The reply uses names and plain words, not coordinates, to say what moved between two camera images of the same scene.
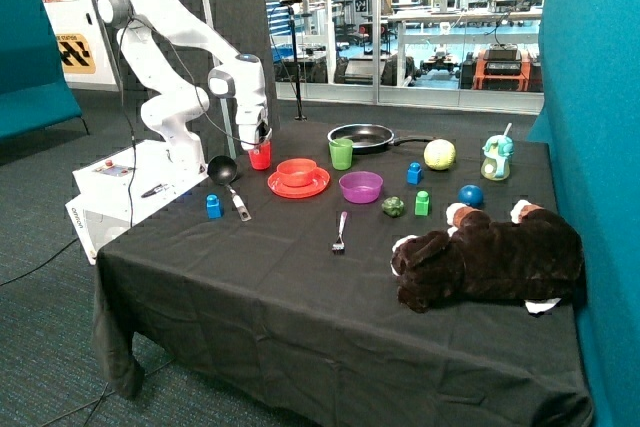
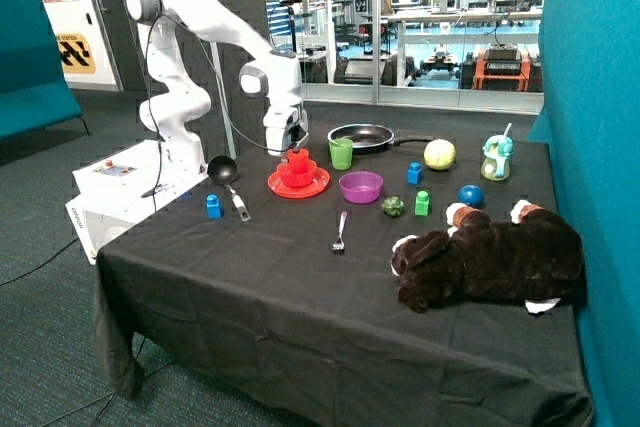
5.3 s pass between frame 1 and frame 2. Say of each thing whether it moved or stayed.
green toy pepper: stayed
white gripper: moved
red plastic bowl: stayed
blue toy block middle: stayed
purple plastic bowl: stayed
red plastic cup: moved
